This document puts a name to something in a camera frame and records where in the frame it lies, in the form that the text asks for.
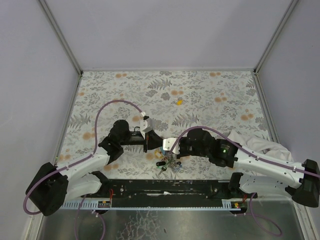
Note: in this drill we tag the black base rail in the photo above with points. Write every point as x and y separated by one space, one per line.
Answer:
141 193

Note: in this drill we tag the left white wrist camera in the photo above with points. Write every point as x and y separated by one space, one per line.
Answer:
145 125

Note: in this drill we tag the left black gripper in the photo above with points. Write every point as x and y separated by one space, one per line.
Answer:
145 143

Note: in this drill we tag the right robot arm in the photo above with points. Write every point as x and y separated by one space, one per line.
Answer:
301 180

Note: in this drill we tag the white cloth cover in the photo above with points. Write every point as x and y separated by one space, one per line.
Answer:
262 146

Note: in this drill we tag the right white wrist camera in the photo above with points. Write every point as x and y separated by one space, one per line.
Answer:
171 145

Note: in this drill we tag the floral table mat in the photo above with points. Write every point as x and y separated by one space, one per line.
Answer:
221 100

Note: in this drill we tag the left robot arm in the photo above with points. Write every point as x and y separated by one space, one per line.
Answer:
55 184

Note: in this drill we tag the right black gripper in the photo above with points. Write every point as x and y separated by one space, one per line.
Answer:
182 149

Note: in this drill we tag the white slotted cable duct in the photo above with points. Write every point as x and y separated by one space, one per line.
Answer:
87 204

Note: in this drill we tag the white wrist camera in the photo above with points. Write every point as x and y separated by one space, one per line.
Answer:
171 145
145 125

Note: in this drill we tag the yellow tagged key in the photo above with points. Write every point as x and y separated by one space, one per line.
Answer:
178 101
158 154

